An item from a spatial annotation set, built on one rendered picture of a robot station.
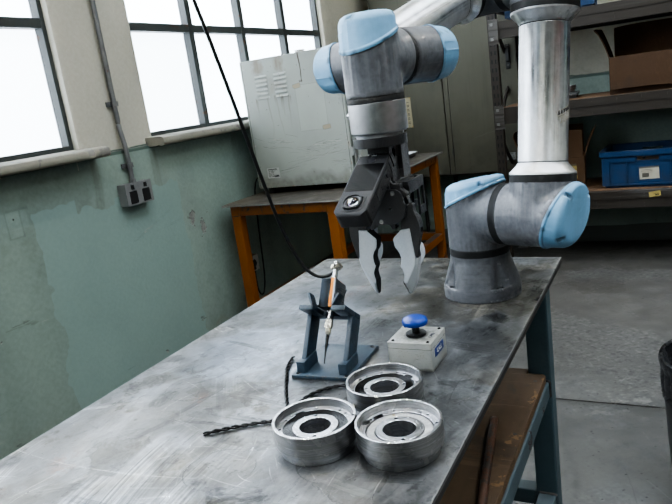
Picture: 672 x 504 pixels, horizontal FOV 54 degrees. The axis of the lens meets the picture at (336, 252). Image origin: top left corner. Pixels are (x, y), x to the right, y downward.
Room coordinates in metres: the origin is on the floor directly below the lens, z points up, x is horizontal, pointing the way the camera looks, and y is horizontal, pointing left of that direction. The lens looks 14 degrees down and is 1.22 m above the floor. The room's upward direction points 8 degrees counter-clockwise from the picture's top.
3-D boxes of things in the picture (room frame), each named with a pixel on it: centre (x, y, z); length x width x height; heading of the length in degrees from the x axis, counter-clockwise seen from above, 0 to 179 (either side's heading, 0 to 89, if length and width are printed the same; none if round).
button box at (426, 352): (0.96, -0.11, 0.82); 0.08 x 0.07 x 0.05; 152
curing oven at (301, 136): (3.40, -0.07, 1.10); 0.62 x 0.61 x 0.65; 152
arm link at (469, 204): (1.24, -0.29, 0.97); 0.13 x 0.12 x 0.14; 44
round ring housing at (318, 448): (0.74, 0.06, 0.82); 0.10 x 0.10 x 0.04
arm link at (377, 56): (0.87, -0.08, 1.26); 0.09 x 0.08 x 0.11; 134
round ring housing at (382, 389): (0.82, -0.04, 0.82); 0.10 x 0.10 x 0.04
